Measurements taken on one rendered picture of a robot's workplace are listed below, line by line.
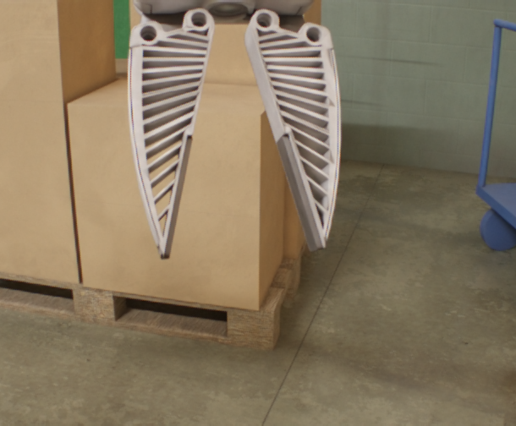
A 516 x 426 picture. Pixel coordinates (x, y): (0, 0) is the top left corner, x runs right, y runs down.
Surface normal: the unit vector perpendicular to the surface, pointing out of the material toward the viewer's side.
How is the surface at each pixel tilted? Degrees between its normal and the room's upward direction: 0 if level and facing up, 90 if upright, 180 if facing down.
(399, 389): 0
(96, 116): 90
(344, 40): 90
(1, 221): 90
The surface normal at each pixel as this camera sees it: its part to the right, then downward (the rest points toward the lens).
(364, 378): 0.01, -0.93
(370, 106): -0.29, 0.34
